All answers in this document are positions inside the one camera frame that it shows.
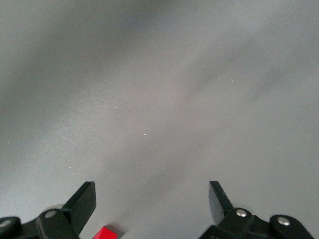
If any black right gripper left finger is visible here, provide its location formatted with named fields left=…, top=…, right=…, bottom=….
left=0, top=181, right=97, bottom=239

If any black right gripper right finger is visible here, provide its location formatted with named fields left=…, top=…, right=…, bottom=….
left=198, top=180, right=315, bottom=239

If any small red cube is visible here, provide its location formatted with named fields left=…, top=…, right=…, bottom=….
left=92, top=226, right=118, bottom=239

